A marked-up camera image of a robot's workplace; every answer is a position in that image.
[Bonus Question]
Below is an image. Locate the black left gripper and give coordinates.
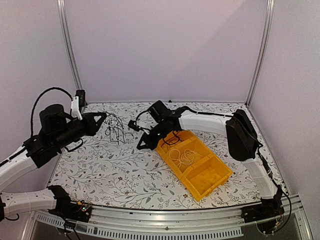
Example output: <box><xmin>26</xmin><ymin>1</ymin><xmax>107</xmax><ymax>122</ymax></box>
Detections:
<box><xmin>54</xmin><ymin>112</ymin><xmax>107</xmax><ymax>150</ymax></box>

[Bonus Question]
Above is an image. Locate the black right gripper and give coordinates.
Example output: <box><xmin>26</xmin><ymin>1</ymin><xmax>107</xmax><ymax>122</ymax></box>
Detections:
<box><xmin>137</xmin><ymin>120</ymin><xmax>169</xmax><ymax>150</ymax></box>

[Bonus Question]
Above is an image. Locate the cable pile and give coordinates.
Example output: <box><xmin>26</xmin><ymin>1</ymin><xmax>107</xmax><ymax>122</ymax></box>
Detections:
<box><xmin>103</xmin><ymin>112</ymin><xmax>133</xmax><ymax>146</ymax></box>

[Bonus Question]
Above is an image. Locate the white cable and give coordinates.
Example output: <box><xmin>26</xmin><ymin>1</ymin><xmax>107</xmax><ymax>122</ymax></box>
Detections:
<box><xmin>179</xmin><ymin>148</ymin><xmax>203</xmax><ymax>167</ymax></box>
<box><xmin>167</xmin><ymin>148</ymin><xmax>191</xmax><ymax>171</ymax></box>

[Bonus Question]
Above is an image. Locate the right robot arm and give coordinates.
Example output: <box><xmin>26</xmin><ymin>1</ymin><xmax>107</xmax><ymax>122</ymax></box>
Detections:
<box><xmin>128</xmin><ymin>100</ymin><xmax>283</xmax><ymax>218</ymax></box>

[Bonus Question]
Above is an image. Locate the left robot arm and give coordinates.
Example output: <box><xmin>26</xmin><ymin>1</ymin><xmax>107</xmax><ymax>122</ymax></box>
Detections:
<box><xmin>0</xmin><ymin>104</ymin><xmax>107</xmax><ymax>223</ymax></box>

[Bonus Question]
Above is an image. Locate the floral table cloth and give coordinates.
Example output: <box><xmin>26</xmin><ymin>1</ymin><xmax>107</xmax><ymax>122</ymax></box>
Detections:
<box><xmin>48</xmin><ymin>101</ymin><xmax>283</xmax><ymax>211</ymax></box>

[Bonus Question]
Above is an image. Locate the yellow three-compartment bin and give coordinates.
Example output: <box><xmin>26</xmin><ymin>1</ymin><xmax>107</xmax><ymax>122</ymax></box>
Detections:
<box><xmin>155</xmin><ymin>130</ymin><xmax>233</xmax><ymax>202</ymax></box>

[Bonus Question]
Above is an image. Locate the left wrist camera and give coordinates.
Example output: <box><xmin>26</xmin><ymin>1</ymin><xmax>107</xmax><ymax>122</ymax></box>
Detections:
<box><xmin>70</xmin><ymin>89</ymin><xmax>86</xmax><ymax>121</ymax></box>

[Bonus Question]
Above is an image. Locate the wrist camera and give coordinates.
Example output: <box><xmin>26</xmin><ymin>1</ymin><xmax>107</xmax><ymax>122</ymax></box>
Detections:
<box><xmin>70</xmin><ymin>89</ymin><xmax>86</xmax><ymax>121</ymax></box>
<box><xmin>128</xmin><ymin>120</ymin><xmax>150</xmax><ymax>134</ymax></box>

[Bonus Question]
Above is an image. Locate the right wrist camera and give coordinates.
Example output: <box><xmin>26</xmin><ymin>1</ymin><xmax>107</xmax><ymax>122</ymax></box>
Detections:
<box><xmin>128</xmin><ymin>120</ymin><xmax>150</xmax><ymax>134</ymax></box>

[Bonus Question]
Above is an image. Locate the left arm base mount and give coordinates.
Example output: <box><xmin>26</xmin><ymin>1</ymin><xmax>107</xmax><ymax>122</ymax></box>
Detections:
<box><xmin>48</xmin><ymin>185</ymin><xmax>93</xmax><ymax>223</ymax></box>

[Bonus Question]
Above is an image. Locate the aluminium front rail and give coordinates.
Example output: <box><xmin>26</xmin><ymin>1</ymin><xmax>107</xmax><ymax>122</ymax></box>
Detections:
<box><xmin>22</xmin><ymin>194</ymin><xmax>314</xmax><ymax>240</ymax></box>

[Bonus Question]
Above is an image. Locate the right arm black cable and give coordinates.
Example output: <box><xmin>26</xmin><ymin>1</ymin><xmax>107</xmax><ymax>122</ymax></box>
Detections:
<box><xmin>134</xmin><ymin>106</ymin><xmax>293</xmax><ymax>231</ymax></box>

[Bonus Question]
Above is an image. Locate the left rear aluminium post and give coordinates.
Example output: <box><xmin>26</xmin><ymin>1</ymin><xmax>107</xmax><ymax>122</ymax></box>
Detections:
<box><xmin>56</xmin><ymin>0</ymin><xmax>83</xmax><ymax>90</ymax></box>

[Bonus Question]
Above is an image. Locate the aluminium post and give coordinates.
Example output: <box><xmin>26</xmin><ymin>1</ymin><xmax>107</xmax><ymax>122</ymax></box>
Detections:
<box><xmin>56</xmin><ymin>0</ymin><xmax>83</xmax><ymax>90</ymax></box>
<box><xmin>245</xmin><ymin>0</ymin><xmax>275</xmax><ymax>108</ymax></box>

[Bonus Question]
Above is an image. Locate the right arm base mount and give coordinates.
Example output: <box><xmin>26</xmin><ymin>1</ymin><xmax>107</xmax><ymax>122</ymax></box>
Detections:
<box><xmin>241</xmin><ymin>190</ymin><xmax>285</xmax><ymax>235</ymax></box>

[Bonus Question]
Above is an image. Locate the right rear aluminium post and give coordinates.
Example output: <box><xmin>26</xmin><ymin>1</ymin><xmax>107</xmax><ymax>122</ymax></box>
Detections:
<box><xmin>245</xmin><ymin>0</ymin><xmax>275</xmax><ymax>108</ymax></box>

